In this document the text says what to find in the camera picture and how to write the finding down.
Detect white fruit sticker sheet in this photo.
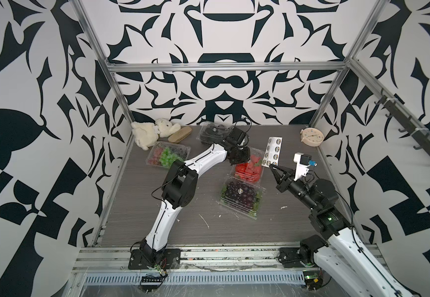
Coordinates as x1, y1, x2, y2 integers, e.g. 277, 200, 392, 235
262, 137, 282, 168

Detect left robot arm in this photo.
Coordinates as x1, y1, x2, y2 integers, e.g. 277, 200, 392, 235
139, 127, 250, 267

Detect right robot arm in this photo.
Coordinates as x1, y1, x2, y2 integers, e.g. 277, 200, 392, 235
269, 165, 412, 297

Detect empty stacked clamshell boxes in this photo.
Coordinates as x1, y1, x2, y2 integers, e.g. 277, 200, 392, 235
197, 121, 232, 145

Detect strawberry clamshell box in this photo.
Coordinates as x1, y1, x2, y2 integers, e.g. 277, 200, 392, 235
230, 147, 264, 186

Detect purple grape clamshell box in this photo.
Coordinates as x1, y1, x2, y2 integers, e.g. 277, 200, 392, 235
218, 176, 266, 220

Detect beige alarm clock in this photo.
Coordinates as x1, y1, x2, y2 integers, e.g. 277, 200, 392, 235
300, 127, 325, 147

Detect right black controller board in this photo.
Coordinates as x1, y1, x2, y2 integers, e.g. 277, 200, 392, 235
304, 272, 324, 291

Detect black controller board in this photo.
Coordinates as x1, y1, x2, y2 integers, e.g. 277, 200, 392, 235
139, 275, 166, 293
304, 272, 324, 291

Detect green grape clamshell box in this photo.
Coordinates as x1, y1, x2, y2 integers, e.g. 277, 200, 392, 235
146, 142, 191, 169

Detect white plush toy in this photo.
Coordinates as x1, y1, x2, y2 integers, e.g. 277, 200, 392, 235
131, 118, 181, 150

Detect left black controller board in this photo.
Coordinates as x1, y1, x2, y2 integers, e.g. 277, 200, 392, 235
139, 275, 166, 293

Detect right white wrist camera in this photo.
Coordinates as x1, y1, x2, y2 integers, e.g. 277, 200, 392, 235
294, 153, 317, 181

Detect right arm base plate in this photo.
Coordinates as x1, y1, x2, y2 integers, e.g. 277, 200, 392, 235
277, 245, 321, 269

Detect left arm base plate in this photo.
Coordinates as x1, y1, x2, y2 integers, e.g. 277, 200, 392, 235
128, 249, 181, 270

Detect black wall hook rail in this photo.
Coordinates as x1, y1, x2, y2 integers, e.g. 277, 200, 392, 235
375, 88, 430, 157

